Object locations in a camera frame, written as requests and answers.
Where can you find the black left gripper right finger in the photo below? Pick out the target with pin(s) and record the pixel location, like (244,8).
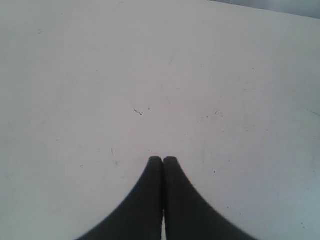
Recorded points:
(187,215)

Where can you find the white backdrop curtain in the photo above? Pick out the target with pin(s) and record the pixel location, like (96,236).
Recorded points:
(306,8)

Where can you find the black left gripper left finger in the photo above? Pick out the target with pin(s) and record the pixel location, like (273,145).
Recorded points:
(140,215)

